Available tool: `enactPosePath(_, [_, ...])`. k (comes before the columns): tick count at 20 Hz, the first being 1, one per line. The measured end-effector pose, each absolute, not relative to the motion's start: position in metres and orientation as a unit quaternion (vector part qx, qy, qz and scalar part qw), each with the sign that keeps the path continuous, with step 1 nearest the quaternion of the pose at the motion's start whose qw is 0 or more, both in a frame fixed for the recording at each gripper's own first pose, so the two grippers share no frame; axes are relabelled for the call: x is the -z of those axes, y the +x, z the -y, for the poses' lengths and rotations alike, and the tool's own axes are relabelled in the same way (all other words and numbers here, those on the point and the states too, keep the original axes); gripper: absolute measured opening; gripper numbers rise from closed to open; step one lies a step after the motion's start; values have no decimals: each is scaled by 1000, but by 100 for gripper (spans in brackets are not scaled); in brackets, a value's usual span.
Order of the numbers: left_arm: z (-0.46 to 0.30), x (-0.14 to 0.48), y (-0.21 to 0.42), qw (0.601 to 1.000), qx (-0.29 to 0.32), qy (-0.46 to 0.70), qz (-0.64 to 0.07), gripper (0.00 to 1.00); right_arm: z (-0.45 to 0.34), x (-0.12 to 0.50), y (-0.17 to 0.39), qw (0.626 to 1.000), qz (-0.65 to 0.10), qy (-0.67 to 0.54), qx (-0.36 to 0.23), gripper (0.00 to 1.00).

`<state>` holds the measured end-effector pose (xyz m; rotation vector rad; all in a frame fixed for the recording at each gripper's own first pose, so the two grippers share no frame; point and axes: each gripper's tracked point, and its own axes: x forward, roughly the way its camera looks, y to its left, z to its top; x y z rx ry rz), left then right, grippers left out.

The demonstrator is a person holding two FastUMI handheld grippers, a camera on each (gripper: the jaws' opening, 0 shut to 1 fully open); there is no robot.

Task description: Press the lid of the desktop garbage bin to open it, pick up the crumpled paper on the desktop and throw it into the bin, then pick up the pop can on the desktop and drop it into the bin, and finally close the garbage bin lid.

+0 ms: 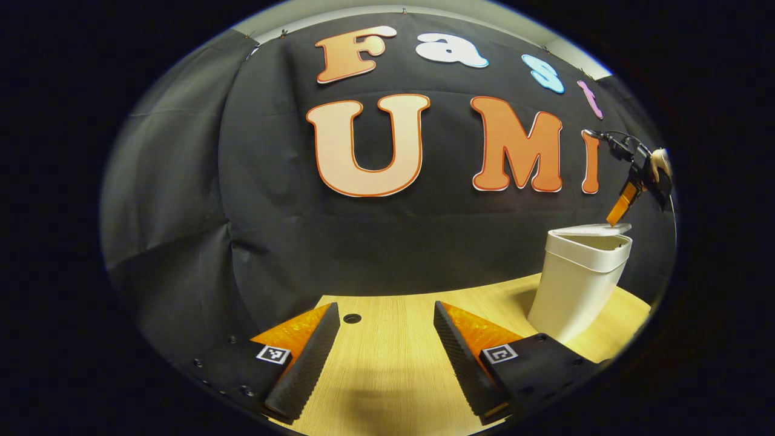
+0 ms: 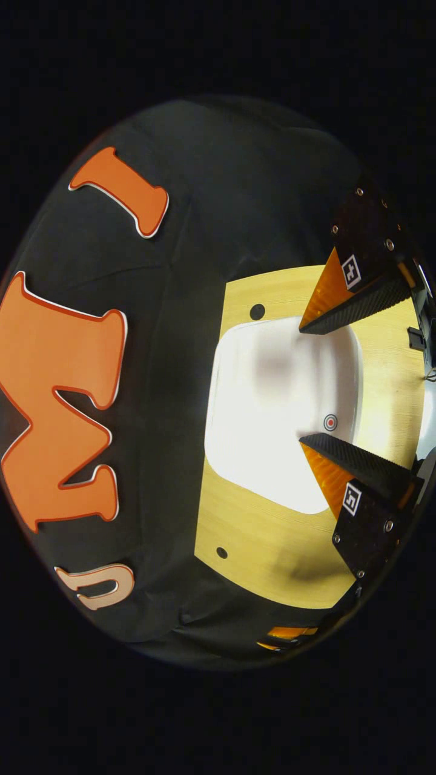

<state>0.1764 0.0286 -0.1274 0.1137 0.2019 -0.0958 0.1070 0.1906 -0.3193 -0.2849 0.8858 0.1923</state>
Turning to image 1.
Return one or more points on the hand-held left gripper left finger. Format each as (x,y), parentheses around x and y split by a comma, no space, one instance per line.
(309,363)

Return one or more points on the white desktop garbage bin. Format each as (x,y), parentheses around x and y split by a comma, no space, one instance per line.
(569,290)

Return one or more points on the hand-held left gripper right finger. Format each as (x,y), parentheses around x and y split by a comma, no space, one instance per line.
(463,363)

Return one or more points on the black backdrop cloth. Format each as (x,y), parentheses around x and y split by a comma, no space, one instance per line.
(272,212)

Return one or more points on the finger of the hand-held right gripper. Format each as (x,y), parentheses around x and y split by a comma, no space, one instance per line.
(620,206)

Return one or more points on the wooden desktop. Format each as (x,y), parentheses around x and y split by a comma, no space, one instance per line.
(393,363)

